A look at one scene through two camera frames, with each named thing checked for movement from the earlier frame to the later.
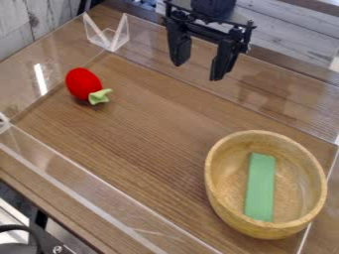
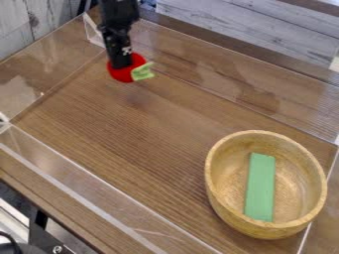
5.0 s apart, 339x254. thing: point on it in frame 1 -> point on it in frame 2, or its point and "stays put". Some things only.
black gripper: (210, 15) -> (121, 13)
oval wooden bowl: (265, 183) stays put
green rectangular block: (260, 193) stays put
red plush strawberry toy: (85, 84) -> (124, 73)
